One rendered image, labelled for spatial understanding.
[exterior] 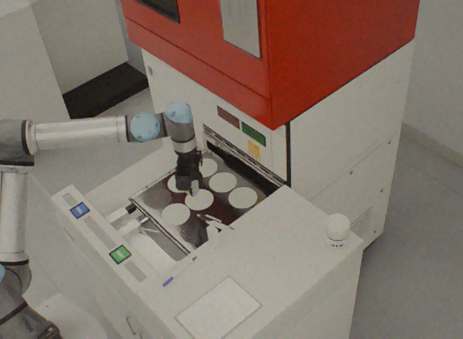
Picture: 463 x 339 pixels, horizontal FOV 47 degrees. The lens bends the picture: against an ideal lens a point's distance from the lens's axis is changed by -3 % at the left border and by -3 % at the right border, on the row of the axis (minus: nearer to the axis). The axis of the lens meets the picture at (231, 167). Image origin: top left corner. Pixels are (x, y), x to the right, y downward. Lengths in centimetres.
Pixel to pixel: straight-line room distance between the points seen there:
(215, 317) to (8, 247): 63
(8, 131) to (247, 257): 77
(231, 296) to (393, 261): 145
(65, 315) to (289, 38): 111
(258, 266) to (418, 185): 179
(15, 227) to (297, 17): 100
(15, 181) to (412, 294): 192
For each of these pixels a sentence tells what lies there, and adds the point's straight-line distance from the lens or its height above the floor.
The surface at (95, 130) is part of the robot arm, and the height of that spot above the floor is 141.
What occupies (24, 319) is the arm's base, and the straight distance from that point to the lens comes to 158.
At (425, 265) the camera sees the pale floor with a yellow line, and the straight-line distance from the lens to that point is 290.
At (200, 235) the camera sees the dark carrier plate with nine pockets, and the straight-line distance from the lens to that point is 182.
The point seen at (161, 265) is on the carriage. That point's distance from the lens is 179.
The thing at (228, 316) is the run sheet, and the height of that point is 97.
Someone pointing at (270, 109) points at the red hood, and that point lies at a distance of 161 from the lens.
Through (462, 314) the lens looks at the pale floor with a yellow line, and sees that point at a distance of 279.
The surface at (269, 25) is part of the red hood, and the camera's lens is 145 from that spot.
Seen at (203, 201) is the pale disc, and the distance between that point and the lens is 191.
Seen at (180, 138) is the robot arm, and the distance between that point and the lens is 162.
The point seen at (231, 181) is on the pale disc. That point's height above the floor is 90.
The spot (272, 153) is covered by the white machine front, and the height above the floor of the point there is 106.
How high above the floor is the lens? 230
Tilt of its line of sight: 44 degrees down
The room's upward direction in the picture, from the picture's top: 7 degrees counter-clockwise
